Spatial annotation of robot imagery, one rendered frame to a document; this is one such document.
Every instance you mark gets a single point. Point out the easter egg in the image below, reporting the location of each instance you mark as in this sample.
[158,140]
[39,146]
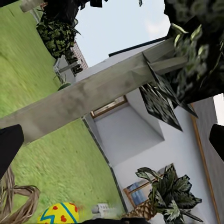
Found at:
[61,213]

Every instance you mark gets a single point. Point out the wicker basket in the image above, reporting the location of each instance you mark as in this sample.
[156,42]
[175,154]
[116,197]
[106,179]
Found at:
[7,191]

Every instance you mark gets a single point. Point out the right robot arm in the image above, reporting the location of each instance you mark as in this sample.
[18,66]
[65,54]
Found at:
[99,218]

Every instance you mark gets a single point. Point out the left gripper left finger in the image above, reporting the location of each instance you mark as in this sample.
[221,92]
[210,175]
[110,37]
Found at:
[11,140]

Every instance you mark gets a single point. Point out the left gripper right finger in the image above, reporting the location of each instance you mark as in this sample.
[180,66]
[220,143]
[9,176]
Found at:
[217,139]

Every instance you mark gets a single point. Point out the door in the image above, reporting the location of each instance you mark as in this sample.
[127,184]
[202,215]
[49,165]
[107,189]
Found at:
[138,192]
[108,106]

